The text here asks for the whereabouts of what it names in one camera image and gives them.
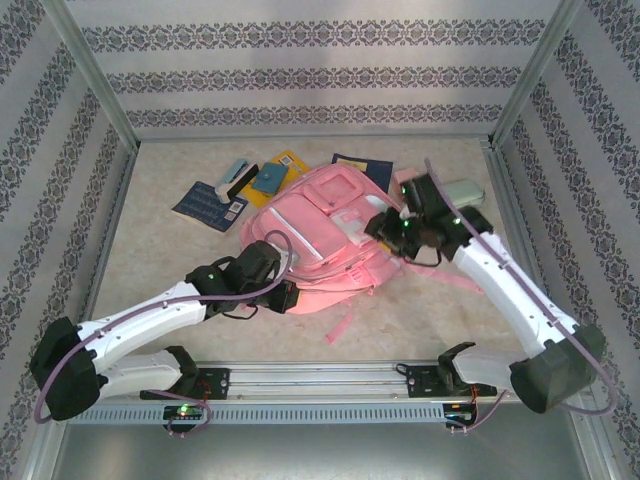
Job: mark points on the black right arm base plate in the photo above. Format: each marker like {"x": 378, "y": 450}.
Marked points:
{"x": 420, "y": 382}

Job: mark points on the aluminium table back rail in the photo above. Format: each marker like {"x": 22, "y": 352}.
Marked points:
{"x": 465, "y": 137}

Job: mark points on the small teal snap wallet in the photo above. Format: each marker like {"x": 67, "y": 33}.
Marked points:
{"x": 270, "y": 179}

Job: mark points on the navy book with yellow label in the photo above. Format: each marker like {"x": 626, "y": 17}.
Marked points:
{"x": 375, "y": 172}

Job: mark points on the aluminium frame post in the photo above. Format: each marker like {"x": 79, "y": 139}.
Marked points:
{"x": 90, "y": 65}
{"x": 537, "y": 65}

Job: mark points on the aluminium table side rail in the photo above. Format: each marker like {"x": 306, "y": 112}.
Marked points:
{"x": 515, "y": 225}
{"x": 104, "y": 250}

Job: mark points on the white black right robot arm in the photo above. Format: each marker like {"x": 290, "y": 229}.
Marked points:
{"x": 495, "y": 290}

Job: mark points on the mint green pencil case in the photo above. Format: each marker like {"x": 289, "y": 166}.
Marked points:
{"x": 467, "y": 192}

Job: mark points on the light blue stapler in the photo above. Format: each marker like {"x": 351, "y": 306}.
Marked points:
{"x": 235, "y": 177}

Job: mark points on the navy book with white lines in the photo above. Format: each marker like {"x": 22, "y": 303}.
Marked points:
{"x": 200, "y": 205}

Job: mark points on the grey metal shelf panel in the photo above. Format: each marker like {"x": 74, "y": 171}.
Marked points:
{"x": 320, "y": 455}

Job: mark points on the aluminium mounting rail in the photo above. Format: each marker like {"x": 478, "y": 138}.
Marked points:
{"x": 310, "y": 380}

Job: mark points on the controller board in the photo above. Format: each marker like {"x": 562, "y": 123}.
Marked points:
{"x": 185, "y": 412}
{"x": 457, "y": 415}

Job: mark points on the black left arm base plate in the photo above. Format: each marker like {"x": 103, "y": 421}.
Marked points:
{"x": 217, "y": 382}

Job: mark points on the left controller board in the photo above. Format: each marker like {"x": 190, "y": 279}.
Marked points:
{"x": 185, "y": 412}

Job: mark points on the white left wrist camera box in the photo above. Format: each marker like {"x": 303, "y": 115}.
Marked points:
{"x": 291, "y": 260}

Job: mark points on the right controller board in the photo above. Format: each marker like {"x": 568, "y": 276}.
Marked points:
{"x": 457, "y": 415}

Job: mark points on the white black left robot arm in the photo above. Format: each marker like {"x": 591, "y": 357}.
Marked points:
{"x": 150, "y": 320}

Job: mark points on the pink backpack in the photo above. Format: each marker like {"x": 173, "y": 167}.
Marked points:
{"x": 310, "y": 225}

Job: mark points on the pink pencil sharpener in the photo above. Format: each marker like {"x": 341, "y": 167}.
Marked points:
{"x": 402, "y": 176}

